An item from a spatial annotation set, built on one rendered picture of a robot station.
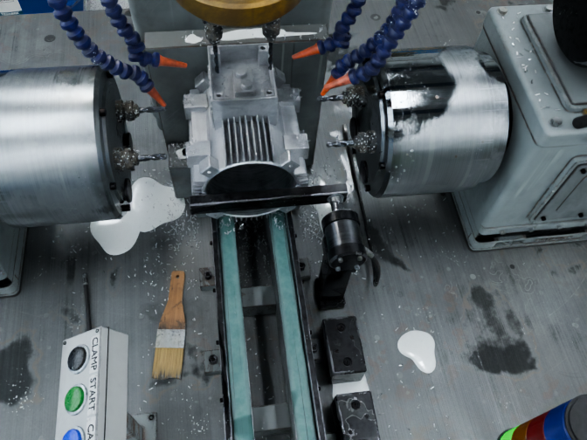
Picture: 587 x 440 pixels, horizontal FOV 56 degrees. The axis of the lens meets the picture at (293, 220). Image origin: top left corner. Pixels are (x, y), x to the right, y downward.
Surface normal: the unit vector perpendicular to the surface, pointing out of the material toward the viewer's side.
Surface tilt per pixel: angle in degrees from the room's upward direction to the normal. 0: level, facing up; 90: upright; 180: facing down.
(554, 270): 0
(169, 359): 1
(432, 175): 81
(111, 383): 57
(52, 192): 69
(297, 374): 0
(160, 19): 90
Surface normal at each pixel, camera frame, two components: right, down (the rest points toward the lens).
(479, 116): 0.12, 0.14
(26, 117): 0.10, -0.18
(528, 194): 0.13, 0.85
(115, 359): 0.86, -0.35
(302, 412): 0.05, -0.51
